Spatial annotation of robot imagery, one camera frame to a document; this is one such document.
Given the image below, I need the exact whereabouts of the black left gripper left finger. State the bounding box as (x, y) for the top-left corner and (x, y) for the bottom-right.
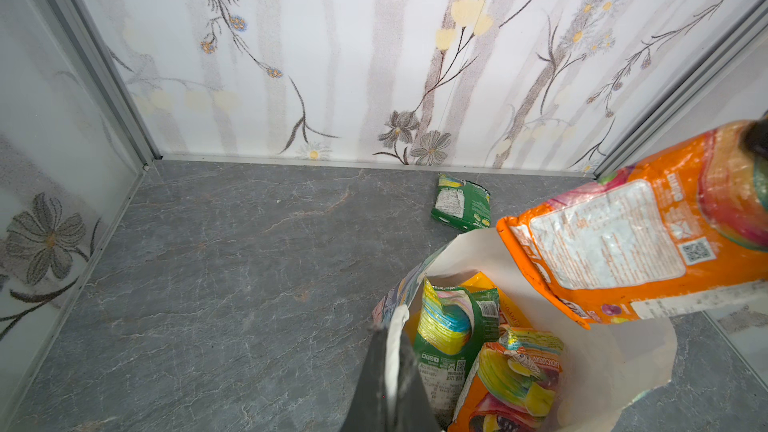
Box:
(340, 329), (387, 432)

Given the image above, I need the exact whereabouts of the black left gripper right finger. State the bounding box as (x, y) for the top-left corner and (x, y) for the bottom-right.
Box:
(392, 344), (441, 432)

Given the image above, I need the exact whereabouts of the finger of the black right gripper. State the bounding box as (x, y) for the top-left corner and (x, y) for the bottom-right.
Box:
(742, 117), (768, 160)

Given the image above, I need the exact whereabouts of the green Fox's candy bag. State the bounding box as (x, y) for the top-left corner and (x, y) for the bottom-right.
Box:
(413, 280), (500, 427)

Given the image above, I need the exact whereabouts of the orange mango candy bag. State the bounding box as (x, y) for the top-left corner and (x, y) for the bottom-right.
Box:
(497, 120), (767, 327)

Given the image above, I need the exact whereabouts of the colourful Fox's candy bag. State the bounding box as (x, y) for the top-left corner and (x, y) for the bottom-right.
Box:
(448, 325), (564, 431)

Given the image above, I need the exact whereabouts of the yellow 100 candy bag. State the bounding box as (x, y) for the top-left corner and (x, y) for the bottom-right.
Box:
(460, 271), (532, 328)

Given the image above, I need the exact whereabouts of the floral white paper bag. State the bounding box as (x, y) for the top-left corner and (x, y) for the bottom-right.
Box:
(373, 229), (677, 431)

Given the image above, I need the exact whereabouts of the green snack packet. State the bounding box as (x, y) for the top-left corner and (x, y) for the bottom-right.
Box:
(431, 174), (492, 232)

